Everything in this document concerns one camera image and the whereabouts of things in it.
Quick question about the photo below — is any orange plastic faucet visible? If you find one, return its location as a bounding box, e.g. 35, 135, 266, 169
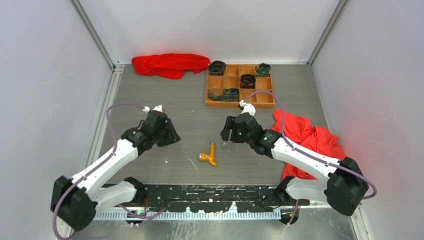
198, 142, 217, 167

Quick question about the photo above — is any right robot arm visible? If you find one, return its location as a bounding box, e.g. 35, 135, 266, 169
220, 113, 370, 216

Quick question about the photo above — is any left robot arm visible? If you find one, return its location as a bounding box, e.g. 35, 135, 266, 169
50, 105, 180, 231

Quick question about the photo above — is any dark belt lying flat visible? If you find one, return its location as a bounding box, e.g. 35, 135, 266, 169
207, 88, 240, 102

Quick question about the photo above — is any wooden compartment tray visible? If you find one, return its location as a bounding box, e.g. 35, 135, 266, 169
205, 60, 275, 109

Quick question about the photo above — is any rolled dark belt centre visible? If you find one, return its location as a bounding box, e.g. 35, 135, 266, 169
240, 73, 256, 89

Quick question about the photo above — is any rolled dark belt top-left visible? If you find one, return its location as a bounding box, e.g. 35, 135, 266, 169
208, 60, 227, 76

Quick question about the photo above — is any rolled dark belt top-right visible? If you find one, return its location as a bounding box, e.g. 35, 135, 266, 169
254, 63, 271, 77

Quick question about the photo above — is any red cloth at back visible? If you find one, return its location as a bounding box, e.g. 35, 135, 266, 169
131, 53, 211, 80

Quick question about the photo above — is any red cloth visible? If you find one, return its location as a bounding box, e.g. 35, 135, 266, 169
131, 53, 211, 80
271, 108, 346, 160

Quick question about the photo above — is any red cloth at right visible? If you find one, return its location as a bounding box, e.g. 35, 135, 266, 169
271, 108, 346, 160

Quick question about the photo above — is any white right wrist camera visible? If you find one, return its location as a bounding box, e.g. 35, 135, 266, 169
238, 100, 256, 117

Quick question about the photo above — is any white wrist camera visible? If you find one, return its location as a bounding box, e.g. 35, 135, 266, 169
152, 105, 165, 113
238, 100, 256, 117

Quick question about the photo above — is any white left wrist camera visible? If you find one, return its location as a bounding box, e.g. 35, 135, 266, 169
152, 105, 165, 113

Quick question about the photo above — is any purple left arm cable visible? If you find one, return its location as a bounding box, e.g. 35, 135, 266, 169
52, 103, 170, 239

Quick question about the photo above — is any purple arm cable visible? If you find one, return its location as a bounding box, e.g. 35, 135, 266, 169
243, 90, 378, 226
52, 103, 170, 239

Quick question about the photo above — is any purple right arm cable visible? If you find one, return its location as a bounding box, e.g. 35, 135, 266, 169
243, 90, 378, 226

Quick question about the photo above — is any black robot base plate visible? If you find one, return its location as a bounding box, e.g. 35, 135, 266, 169
122, 184, 296, 213

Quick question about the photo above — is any perforated metal rail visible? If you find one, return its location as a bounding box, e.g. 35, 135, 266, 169
94, 209, 281, 221

